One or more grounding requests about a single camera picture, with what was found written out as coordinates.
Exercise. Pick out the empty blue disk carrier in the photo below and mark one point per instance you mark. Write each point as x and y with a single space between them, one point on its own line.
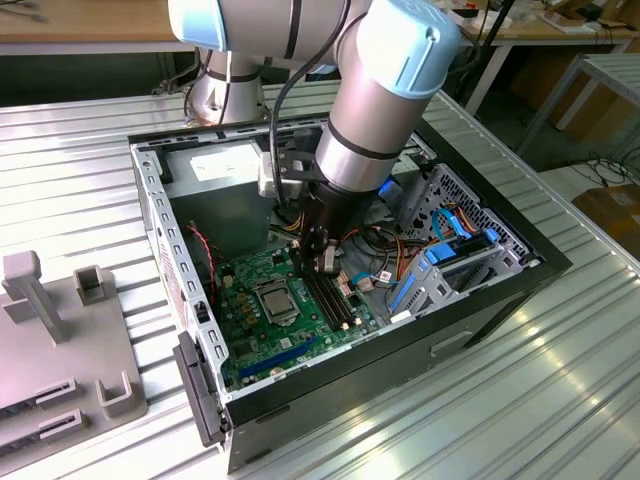
402 295

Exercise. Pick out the hard disk in blue carrier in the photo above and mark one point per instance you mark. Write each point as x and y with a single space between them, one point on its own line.
440 254

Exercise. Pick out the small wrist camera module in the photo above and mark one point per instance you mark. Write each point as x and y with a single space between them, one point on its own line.
390 189

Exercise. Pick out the black PC case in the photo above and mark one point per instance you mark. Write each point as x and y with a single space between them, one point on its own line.
350 395

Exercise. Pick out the black card retention latch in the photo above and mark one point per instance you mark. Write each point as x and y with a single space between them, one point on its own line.
197 395

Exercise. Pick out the silver CPU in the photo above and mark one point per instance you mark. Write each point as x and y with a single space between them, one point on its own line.
277 302

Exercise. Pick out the labelled cardboard box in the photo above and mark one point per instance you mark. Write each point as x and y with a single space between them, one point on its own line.
612 225

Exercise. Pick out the wooden desk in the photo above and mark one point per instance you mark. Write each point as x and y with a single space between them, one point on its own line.
100 22

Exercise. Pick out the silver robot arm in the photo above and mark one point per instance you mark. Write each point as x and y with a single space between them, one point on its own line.
380 100

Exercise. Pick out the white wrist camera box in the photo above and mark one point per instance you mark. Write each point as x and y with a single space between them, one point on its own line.
267 175

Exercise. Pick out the grey parts rack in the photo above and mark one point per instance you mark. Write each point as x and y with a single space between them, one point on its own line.
60 360

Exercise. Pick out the blue expansion slot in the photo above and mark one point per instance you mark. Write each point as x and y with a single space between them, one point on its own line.
280 357

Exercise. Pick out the grey metal frame table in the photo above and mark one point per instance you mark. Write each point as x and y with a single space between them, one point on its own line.
612 64

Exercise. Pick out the black tripod stand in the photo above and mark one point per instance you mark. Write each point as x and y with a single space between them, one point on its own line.
492 32

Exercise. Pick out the grey power supply unit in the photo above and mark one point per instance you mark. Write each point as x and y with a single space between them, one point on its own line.
215 210

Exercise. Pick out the grey metal disk bay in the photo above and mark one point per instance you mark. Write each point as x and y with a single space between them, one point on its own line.
435 297

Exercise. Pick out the brown cardboard box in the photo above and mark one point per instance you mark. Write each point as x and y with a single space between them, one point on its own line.
595 107

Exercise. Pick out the green motherboard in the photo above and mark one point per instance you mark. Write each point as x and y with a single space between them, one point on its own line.
265 332

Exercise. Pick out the grey metal drive cage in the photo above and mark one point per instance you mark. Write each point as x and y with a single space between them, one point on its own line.
419 156

